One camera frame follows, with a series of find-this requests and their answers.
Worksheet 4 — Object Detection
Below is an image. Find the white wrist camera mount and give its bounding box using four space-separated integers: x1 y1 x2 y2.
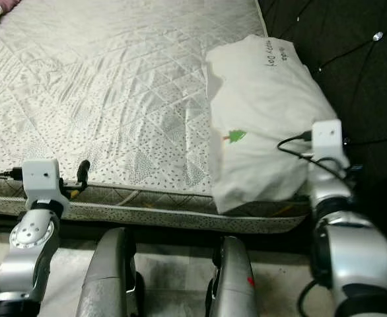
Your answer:
22 158 61 200
312 119 345 163

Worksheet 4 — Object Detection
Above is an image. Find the silver robot leg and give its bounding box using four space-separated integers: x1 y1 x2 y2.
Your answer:
75 228 145 317
207 236 264 317

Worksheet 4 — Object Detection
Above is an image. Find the grey quilted mattress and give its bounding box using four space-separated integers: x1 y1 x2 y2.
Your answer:
0 0 314 215

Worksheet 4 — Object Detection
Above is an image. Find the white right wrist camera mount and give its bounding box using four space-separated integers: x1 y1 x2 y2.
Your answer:
312 119 345 163

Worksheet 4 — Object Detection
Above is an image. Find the grey bed base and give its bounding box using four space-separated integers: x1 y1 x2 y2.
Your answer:
0 197 314 236

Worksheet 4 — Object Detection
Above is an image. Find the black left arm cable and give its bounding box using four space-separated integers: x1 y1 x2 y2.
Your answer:
0 168 26 187

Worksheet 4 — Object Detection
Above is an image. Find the white pillow green tree print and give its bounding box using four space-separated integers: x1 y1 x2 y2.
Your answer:
205 34 341 215

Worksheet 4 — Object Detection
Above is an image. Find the silver robot left leg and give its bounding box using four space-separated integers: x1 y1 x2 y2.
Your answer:
75 228 145 317

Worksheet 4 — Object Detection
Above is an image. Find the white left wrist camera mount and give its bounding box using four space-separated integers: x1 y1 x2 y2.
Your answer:
22 158 61 200

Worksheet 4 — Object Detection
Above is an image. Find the black tufted headboard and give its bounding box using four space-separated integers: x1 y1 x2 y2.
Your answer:
256 0 387 222

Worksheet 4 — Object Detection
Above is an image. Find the silver robot right leg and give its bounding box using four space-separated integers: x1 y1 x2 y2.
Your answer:
207 236 264 317

